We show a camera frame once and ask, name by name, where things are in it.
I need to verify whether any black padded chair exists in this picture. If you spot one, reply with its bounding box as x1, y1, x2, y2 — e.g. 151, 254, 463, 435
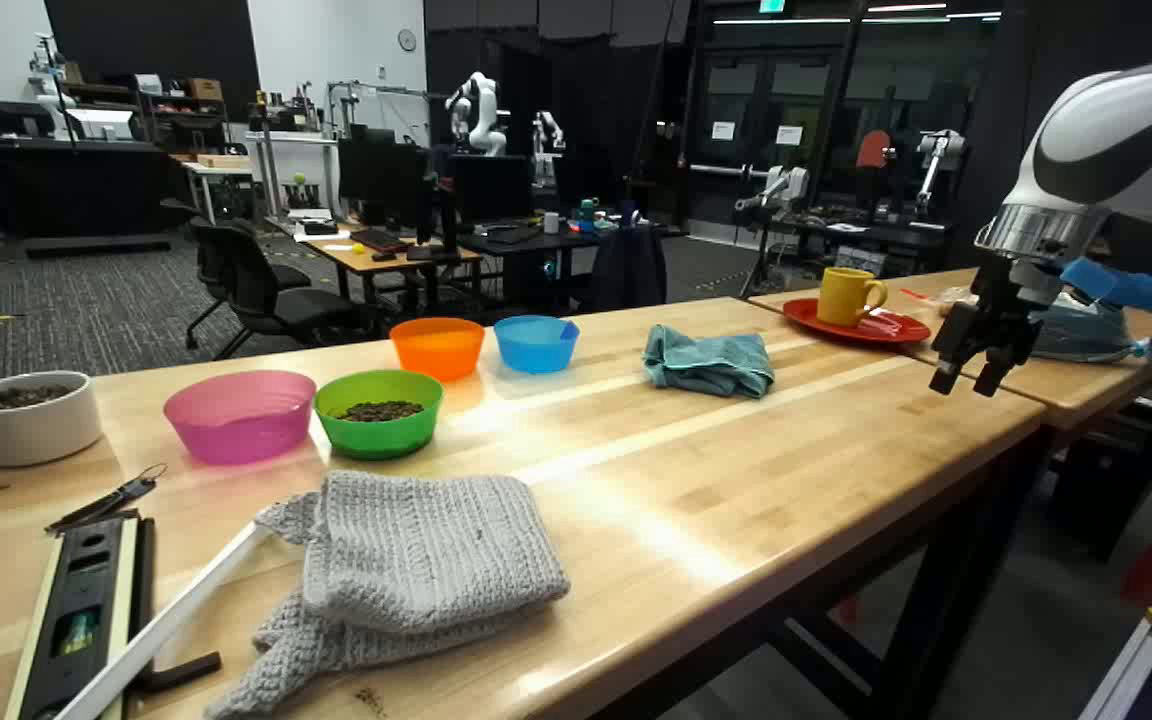
590, 217, 674, 314

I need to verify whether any black and yellow spirit level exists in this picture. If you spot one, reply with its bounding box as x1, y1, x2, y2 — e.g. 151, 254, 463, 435
0, 511, 162, 720

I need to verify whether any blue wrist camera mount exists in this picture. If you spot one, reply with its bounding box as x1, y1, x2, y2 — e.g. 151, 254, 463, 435
1056, 254, 1152, 315

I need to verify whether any black cabinet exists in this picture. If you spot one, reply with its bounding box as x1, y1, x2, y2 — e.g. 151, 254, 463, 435
0, 134, 182, 242

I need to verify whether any white flat rod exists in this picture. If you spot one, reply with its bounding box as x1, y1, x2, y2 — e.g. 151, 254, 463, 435
54, 517, 274, 720

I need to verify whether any yellow mug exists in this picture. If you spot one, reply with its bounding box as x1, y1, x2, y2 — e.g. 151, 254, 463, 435
812, 266, 894, 333

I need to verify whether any orange plastic bowl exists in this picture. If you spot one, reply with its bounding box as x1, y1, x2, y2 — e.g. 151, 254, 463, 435
387, 314, 490, 388

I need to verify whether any green plastic bowl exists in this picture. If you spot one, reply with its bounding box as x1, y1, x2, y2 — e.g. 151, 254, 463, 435
311, 369, 449, 466

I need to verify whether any wooden office desk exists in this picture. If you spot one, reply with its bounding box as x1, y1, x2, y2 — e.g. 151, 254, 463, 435
289, 217, 490, 315

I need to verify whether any long wooden table black frame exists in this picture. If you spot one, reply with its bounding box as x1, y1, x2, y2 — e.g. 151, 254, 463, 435
0, 292, 1060, 720

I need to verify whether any black computer monitor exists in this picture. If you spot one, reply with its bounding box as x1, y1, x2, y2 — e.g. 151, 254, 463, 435
449, 152, 533, 232
337, 125, 439, 236

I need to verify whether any black pen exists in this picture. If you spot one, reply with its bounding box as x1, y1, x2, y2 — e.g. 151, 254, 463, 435
44, 473, 163, 540

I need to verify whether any dark brown stick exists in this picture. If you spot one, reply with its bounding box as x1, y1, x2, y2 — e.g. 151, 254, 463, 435
132, 649, 229, 698

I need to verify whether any small white background robot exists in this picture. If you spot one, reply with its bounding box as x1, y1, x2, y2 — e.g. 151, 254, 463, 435
528, 108, 567, 198

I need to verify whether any red plate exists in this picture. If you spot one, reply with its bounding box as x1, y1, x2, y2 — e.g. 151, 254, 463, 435
779, 292, 936, 356

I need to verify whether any clear bag of teal cloths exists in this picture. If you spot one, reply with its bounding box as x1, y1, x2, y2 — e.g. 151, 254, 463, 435
1028, 292, 1148, 369

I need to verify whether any pink plastic bowl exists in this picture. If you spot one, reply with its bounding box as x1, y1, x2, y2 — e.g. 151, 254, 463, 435
162, 369, 321, 470

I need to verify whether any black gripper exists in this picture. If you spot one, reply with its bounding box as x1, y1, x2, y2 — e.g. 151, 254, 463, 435
928, 254, 1047, 402

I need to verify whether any white ceramic bowl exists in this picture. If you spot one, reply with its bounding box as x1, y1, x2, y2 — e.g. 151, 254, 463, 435
0, 369, 108, 473

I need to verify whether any large white background robot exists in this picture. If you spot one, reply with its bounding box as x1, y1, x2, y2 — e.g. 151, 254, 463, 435
446, 68, 516, 161

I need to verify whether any short wooden table black frame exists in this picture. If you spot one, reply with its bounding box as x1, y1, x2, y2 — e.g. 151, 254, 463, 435
747, 266, 1152, 566

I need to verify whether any black office chair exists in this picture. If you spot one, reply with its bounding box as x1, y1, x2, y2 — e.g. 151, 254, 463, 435
186, 217, 394, 362

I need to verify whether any crumpled teal cloth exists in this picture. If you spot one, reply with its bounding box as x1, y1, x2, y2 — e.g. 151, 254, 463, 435
640, 320, 779, 402

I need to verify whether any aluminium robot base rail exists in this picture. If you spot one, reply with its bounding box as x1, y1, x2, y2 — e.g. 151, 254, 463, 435
1076, 605, 1152, 720

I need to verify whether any grey knitted cloth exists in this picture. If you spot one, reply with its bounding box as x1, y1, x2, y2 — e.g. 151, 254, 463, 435
206, 473, 578, 720

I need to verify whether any blue plastic bowl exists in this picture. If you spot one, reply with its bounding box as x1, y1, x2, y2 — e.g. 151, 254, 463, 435
494, 314, 583, 379

